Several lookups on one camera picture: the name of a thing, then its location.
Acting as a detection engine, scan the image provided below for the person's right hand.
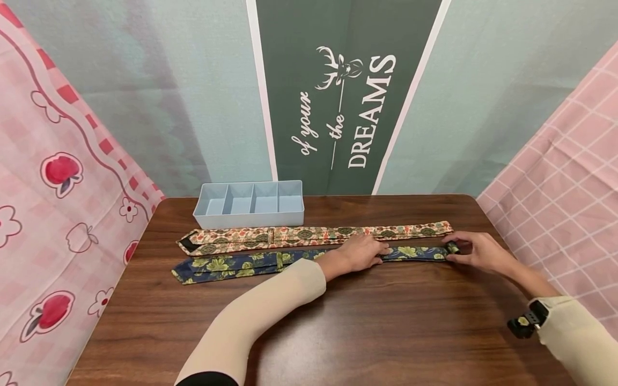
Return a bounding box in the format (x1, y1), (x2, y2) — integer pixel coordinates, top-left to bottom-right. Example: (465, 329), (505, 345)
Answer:
(441, 231), (521, 277)

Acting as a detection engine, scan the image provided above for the person's left hand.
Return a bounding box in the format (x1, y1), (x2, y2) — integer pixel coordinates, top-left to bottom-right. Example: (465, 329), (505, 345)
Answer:
(331, 234), (393, 277)

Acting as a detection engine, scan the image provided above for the navy floral necktie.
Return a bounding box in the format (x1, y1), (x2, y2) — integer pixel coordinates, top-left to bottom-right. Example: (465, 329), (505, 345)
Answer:
(171, 242), (460, 285)

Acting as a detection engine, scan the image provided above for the person's right forearm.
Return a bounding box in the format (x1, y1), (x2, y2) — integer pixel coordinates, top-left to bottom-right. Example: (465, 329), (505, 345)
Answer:
(502, 262), (618, 386)

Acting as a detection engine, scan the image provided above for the person's left forearm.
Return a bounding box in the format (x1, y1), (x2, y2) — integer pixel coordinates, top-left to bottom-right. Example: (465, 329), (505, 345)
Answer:
(174, 257), (340, 386)

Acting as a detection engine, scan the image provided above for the beige floral necktie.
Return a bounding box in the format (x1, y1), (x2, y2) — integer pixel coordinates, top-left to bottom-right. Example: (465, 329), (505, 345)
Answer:
(176, 220), (454, 257)

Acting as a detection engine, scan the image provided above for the black wrist band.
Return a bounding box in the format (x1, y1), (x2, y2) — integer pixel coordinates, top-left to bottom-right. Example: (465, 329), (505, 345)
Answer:
(506, 300), (551, 340)

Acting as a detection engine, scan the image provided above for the light blue divided tray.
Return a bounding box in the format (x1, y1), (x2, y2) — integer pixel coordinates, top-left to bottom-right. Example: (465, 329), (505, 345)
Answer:
(193, 180), (305, 230)

